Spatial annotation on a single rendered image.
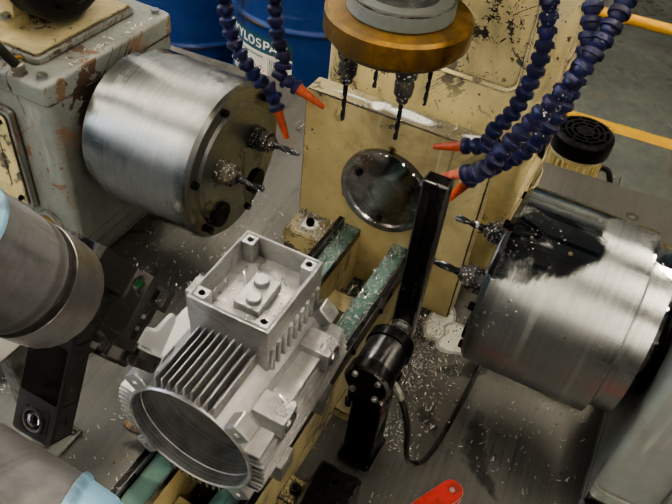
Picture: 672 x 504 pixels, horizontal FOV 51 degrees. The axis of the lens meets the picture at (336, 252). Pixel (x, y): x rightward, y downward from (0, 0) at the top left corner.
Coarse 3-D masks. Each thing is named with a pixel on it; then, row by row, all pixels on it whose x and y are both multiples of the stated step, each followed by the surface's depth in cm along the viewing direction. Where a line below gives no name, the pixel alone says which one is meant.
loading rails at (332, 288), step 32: (320, 256) 111; (352, 256) 119; (320, 288) 109; (384, 288) 106; (384, 320) 112; (352, 352) 99; (320, 416) 97; (128, 480) 81; (160, 480) 82; (192, 480) 91; (288, 480) 94
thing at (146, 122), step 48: (96, 96) 101; (144, 96) 98; (192, 96) 97; (240, 96) 100; (96, 144) 101; (144, 144) 98; (192, 144) 95; (240, 144) 105; (144, 192) 101; (192, 192) 99; (240, 192) 112
